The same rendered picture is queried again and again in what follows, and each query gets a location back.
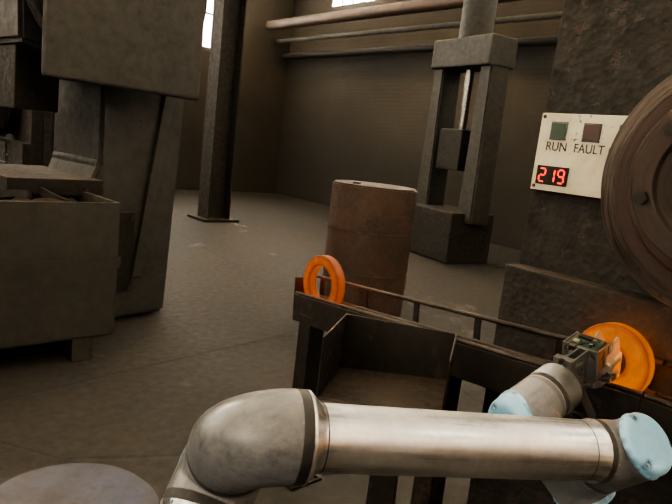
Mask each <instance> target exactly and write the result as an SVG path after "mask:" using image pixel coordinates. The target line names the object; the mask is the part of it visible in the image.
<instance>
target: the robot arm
mask: <svg viewBox="0 0 672 504"><path fill-rule="evenodd" d="M572 337H573V338H572ZM569 339H570V340H569ZM621 361H622V352H621V351H620V341H619V338H618V337H616V338H615V339H614V341H613V344H612V342H610V343H609V344H607V342H606V341H603V336H602V332H597V333H596V334H595V337H591V336H588V335H585V334H582V333H579V331H576V332H575V333H574V334H572V335H571V336H569V337H568V338H566V339H565V340H563V346H562V355H561V354H558V353H557V354H556V355H555V356H553V363H547V364H544V365H542V366H541V367H540V368H538V369H537V370H535V371H534V372H533V373H531V374H530V375H529V376H527V377H526V378H524V379H523V380H522V381H520V382H519V383H517V384H516V385H514V386H513V387H512V388H510V389H509V390H506V391H504V392H503V393H501V394H500V396H499V397H498V398H497V399H496V400H494V401H493V402H492V404H491V405H490V407H489V411H488V413H474V412H459V411H444V410H428V409H413V408H397V407H382V406H367V405H351V404H336V403H322V402H320V401H319V400H318V399H317V397H316V396H315V395H314V394H313V392H312V391H311V390H308V389H295V388H278V389H267V390H260V391H254V392H249V393H244V394H241V395H238V396H234V397H231V398H228V399H226V400H223V401H221V402H219V403H217V404H216V405H214V406H212V407H211V408H209V409H208V410H207V411H205V412H204V413H203V414H202V415H201V416H200V417H199V419H198V420H197V422H196V423H195V424H194V426H193V428H192V431H191V433H190V436H189V439H188V442H187V445H186V447H185V448H184V450H183V452H182V454H181V456H180V459H179V462H178V465H177V467H176V469H175V471H174V473H173V475H172V478H171V480H170V482H169V484H168V486H167V488H166V491H165V493H164V495H163V497H162V500H161V502H160V504H254V502H255V499H256V496H257V494H258V491H259V489H260V488H266V487H282V486H305V485H306V484H308V482H309V481H310V480H311V479H312V478H313V477H314V476H315V475H316V474H352V475H385V476H419V477H452V478H486V479H519V480H541V481H542V482H543V484H544V485H545V486H546V488H547V489H548V491H549V492H550V493H551V495H552V496H553V499H554V501H555V502H556V503H557V504H608V503H609V502H610V501H611V500H612V499H613V498H614V496H615V494H616V491H619V490H622V489H625V488H628V487H631V486H634V485H637V484H640V483H643V482H646V481H649V480H652V481H654V480H657V479H658V478H659V477H660V476H663V475H665V474H666V473H667V472H668V471H669V470H670V469H671V466H672V447H671V443H670V442H669V439H668V437H667V435H666V433H665V432H664V430H663V429H662V428H661V426H660V425H659V424H658V423H657V422H656V421H655V420H653V419H652V418H651V417H649V416H647V415H645V414H643V413H638V412H634V413H626V414H624V415H622V417H621V418H619V419H614V420H608V419H594V418H595V417H596V414H595V412H594V409H593V407H592V405H591V402H590V400H589V398H588V395H587V393H586V391H585V389H587V387H590V388H598V387H601V386H603V385H604V384H605V383H607V384H610V382H611V381H613V380H615V379H617V378H618V377H619V375H620V368H621ZM568 413H569V414H570V415H571V416H573V417H574V418H576V419H566V418H563V417H564V416H566V415H567V414H568Z"/></svg>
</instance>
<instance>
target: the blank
mask: <svg viewBox="0 0 672 504"><path fill-rule="evenodd" d="M597 332H602V336H603V341H606V342H607V344H609V343H610V342H612V344H613V341H614V339H615V338H616V337H618V338H619V341H620V351H621V352H622V353H623V355H624V357H625V360H626V367H625V370H624V371H623V373H622V374H620V375H619V377H618V378H617V379H615V380H613V381H611V382H612V383H615V384H619V385H622V386H625V387H629V388H632V389H636V390H639V391H644V390H645V389H646V388H647V387H648V385H649V384H650V382H651V381H652V378H653V376H654V371H655V359H654V354H653V351H652V349H651V347H650V345H649V343H648V342H647V340H646V339H645V338H644V337H643V335H642V334H640V333H639V332H638V331H637V330H635V329H634V328H632V327H630V326H628V325H625V324H622V323H617V322H607V323H601V324H597V325H594V326H592V327H590V328H588V329H587V330H585V331H584V332H583V333H582V334H585V335H588V336H591V337H595V334H596V333H597Z"/></svg>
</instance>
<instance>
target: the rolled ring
mask: <svg viewBox="0 0 672 504"><path fill-rule="evenodd" d="M322 266H323V267H325V268H326V269H327V271H328V273H329V275H330V278H331V293H330V296H329V298H328V299H327V300H330V301H334V302H337V303H342V300H343V298H344V294H345V277H344V273H343V270H342V268H341V266H340V264H339V262H338V261H337V260H336V259H335V258H333V257H332V256H329V255H318V256H315V257H313V258H312V259H311V260H310V261H309V262H308V264H307V266H306V268H305V272H304V278H303V287H304V293H306V294H310V295H313V296H316V297H320V296H319V294H318V291H317V286H316V278H317V274H318V271H319V270H320V268H321V267H322ZM320 298H321V297H320Z"/></svg>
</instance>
